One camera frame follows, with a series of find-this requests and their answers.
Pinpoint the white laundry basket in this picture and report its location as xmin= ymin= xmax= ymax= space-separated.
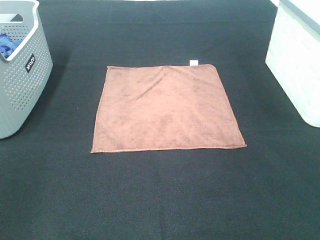
xmin=265 ymin=0 xmax=320 ymax=128

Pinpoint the blue cloth in basket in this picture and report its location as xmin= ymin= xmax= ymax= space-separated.
xmin=0 ymin=33 xmax=23 ymax=59

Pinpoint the grey perforated laundry basket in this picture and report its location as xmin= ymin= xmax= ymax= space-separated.
xmin=0 ymin=0 xmax=53 ymax=139

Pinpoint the brown microfibre towel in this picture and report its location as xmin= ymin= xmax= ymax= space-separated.
xmin=91 ymin=64 xmax=246 ymax=153

